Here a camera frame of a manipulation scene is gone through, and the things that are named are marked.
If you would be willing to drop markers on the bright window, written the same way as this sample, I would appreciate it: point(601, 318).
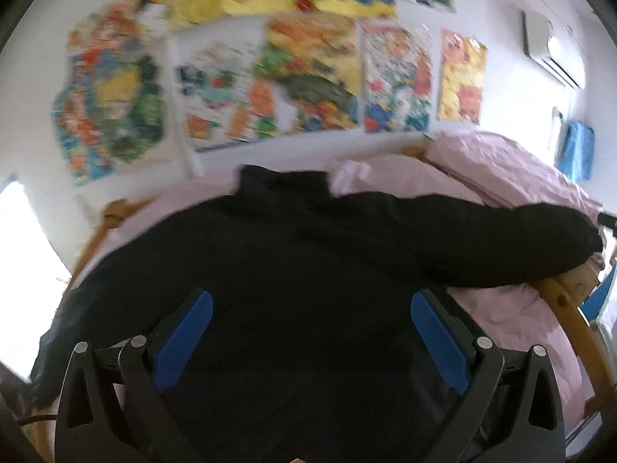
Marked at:
point(29, 263)

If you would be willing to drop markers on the white cup doodle drawing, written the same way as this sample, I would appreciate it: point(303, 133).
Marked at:
point(222, 102)

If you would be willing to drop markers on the wooden bed frame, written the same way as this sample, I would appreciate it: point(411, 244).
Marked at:
point(565, 292)

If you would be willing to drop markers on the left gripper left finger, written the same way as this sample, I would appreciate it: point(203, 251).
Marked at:
point(111, 407)

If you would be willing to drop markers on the flying fairy girl drawing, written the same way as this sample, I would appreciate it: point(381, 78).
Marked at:
point(114, 26)

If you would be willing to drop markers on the yellow pig drawing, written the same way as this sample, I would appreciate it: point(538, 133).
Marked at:
point(462, 74)

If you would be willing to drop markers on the orange anime girl drawing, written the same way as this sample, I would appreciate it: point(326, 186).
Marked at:
point(75, 116)

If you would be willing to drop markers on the blue hanging towel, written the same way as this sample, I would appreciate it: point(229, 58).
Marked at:
point(576, 156)

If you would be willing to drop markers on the black padded jacket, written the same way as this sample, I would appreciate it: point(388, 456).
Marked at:
point(311, 352)

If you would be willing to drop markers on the white air conditioner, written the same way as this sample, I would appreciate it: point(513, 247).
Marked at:
point(553, 53)

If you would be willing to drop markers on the pink pillow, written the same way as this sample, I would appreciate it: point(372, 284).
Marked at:
point(501, 170)

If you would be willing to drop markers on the blond anime character drawing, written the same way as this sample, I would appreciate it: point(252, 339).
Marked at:
point(130, 108)

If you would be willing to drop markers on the pink duvet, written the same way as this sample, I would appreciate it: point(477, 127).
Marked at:
point(512, 315)

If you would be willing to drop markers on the colourful comic doodle drawing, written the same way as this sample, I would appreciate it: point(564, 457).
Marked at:
point(398, 78)

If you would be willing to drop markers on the yellow dinosaur landscape drawing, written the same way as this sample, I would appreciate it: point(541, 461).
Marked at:
point(315, 59)

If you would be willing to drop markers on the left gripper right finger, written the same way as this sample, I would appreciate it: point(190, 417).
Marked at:
point(513, 394)

